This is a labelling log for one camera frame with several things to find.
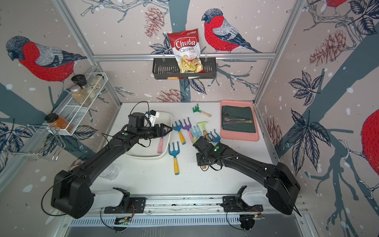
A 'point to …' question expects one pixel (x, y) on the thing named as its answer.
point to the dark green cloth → (244, 112)
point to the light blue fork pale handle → (196, 135)
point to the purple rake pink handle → (160, 147)
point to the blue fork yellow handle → (175, 153)
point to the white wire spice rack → (68, 117)
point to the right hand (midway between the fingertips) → (200, 159)
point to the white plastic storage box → (147, 148)
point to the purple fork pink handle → (188, 127)
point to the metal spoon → (227, 119)
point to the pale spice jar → (96, 81)
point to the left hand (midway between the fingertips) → (171, 127)
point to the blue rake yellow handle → (178, 128)
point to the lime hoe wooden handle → (203, 124)
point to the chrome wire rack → (38, 142)
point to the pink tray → (235, 135)
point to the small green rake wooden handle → (197, 109)
